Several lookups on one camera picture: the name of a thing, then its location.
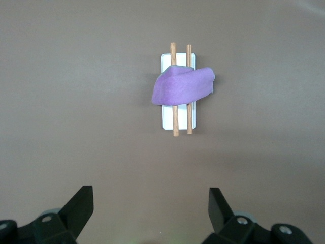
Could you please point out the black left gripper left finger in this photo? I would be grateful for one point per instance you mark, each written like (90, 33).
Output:
(56, 228)

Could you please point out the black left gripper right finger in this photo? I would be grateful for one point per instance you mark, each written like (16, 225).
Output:
(241, 231)

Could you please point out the purple microfibre towel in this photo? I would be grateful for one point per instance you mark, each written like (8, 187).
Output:
(182, 86)

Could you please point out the wooden rack rod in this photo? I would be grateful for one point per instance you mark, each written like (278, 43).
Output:
(175, 122)
(189, 119)

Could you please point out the white towel rack base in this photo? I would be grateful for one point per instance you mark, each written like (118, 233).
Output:
(181, 118)

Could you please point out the brown table cover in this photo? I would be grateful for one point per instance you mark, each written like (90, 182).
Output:
(76, 101)

